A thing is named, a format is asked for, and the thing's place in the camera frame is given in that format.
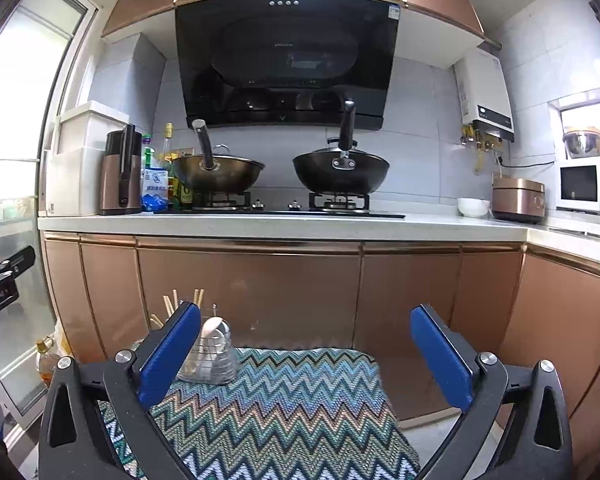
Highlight black gas stove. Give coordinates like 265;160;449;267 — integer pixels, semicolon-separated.
166;192;405;220

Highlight black range hood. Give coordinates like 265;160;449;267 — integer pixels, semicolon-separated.
175;0;401;130

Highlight amber cooking oil bottle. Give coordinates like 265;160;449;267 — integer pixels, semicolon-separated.
35;337;60;387

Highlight white bowl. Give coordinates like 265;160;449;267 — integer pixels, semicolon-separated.
456;197;490;218

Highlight green cap bottle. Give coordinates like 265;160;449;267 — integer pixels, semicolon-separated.
142;133;155;169

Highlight black wok with lid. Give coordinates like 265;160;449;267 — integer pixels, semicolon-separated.
292;101;390;195

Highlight clear bottle yellow cap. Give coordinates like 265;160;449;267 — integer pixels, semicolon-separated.
159;122;178;171

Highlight steel bowl on microwave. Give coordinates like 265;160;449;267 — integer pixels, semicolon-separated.
562;128;600;159

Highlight bronze wok with handle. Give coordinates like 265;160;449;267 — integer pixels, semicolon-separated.
172;119;265;194

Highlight copper knife block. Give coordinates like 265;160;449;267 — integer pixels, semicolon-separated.
99;124;142;216

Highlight dark sauce bottle yellow label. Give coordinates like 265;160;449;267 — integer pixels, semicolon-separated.
180;186;193;210

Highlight white microwave oven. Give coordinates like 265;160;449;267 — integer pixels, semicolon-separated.
556;159;600;213

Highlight copper rice cooker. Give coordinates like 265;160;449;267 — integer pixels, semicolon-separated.
491;177;546;223

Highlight cream white ceramic spoon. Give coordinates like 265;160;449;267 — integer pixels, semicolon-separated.
200;316;225;352

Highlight wire utensil holder clear cup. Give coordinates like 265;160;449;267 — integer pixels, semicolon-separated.
178;316;238;385

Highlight blue white salt bag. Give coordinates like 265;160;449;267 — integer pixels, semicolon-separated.
140;168;169;212

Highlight white water heater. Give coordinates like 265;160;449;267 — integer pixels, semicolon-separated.
454;48;515;142

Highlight zigzag knitted mat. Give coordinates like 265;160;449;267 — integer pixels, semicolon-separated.
97;346;422;480

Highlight copper lower cabinets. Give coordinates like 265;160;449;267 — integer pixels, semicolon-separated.
43;232;600;479

